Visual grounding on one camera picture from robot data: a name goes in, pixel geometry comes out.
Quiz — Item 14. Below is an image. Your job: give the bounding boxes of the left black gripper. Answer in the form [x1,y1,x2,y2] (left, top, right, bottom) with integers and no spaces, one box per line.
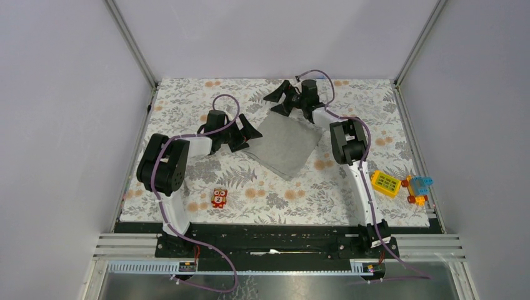
[217,113,261,152]

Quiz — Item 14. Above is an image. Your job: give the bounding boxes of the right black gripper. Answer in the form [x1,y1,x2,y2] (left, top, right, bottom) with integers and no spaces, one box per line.
[264,81,307,118]

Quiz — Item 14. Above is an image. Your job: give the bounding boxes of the grey cloth napkin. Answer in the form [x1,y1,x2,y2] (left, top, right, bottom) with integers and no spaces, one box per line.
[243,112,323,181]

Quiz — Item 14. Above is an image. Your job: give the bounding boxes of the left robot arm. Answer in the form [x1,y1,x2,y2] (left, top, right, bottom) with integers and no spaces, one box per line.
[136,109,263,257]

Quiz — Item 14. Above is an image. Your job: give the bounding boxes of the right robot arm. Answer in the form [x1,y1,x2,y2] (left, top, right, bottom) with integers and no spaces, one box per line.
[263,77,399,259]

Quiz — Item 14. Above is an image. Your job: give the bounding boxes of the floral patterned tablecloth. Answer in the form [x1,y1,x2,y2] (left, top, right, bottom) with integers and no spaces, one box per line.
[143,78,417,226]

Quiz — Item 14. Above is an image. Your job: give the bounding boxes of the red owl toy block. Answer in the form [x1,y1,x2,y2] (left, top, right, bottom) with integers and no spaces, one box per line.
[211,188,228,209]

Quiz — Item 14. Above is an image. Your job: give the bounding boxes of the yellow green toy window block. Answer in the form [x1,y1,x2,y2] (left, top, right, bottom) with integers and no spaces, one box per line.
[371,170,401,198]

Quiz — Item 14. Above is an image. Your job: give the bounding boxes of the small colourful toy blocks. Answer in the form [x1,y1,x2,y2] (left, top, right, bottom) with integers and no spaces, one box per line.
[401,176,434,207]

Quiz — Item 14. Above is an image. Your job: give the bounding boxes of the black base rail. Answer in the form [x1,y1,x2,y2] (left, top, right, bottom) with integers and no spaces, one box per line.
[155,224,399,273]

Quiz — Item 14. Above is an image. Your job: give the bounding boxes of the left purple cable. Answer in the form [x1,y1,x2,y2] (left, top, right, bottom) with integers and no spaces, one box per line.
[149,94,242,294]

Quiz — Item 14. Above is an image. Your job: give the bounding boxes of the purple cable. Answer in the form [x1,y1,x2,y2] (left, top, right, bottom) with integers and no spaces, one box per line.
[149,94,242,294]
[294,69,434,283]

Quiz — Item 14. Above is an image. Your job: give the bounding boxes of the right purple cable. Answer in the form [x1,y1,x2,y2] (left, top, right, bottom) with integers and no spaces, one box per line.
[294,69,434,283]

